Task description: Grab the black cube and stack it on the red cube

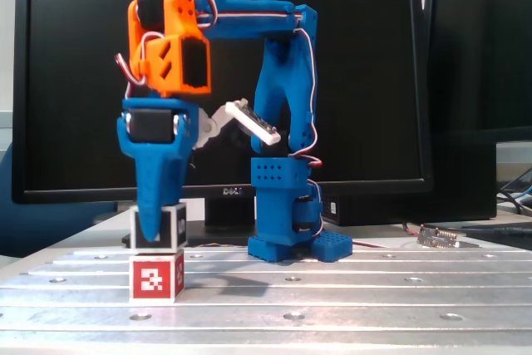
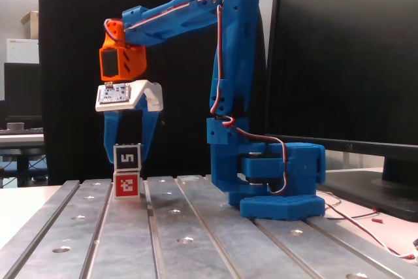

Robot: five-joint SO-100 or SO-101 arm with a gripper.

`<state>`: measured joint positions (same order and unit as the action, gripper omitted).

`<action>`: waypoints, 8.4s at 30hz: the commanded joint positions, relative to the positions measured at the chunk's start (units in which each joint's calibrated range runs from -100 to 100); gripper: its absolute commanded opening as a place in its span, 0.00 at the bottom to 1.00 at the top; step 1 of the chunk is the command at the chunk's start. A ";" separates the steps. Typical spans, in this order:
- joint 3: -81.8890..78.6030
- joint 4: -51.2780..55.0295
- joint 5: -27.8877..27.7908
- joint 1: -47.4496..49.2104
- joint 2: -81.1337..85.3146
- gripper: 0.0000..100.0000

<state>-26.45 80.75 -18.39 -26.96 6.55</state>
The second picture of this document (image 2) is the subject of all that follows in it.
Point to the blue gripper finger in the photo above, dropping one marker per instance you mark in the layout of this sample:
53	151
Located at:
111	128
151	128

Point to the black cube with number five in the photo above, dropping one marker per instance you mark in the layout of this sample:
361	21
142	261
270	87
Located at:
127	158

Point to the blue and orange robot arm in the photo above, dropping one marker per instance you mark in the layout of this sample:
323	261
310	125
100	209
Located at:
235	47

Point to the red cube with white pattern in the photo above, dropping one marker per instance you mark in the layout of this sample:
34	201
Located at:
125	187

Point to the white background desk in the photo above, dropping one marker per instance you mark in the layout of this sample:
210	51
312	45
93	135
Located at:
19	140

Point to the grey round object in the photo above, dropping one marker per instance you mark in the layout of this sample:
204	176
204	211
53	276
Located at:
15	126

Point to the black background screen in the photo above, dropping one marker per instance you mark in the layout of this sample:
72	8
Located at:
23	89

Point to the white cabinet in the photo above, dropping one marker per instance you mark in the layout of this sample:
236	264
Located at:
23	50

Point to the brown cardboard box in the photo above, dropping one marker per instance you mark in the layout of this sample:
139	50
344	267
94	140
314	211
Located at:
31	24

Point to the black Dell monitor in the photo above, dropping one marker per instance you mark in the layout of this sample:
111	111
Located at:
343	63

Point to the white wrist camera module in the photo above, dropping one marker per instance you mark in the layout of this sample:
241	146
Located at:
137	91

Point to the aluminium slotted base plate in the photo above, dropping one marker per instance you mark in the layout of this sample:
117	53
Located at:
130	243

